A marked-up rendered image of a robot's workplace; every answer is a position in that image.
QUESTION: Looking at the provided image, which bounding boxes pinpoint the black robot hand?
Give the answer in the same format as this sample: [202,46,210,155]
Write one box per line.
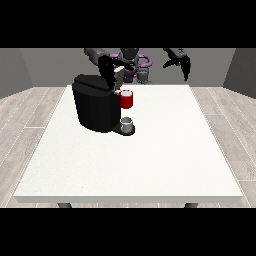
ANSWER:
[162,54,192,82]
[97,54,135,91]

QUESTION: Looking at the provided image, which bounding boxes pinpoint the pale grey machine lid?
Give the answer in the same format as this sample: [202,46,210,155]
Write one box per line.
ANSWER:
[112,65,126,92]

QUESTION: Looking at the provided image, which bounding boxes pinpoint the red pod holder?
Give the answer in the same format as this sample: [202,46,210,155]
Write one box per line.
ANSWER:
[118,89,134,110]

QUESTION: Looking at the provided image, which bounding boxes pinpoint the black coffee machine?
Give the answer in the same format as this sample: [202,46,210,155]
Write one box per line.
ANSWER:
[71,73,136,136]

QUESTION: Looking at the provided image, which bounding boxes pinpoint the grey robot trunk purple rings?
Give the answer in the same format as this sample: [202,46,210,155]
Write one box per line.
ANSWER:
[109,48,155,85]

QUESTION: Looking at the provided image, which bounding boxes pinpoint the small grey cup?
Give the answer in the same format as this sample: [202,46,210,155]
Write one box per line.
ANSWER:
[120,116,135,134]

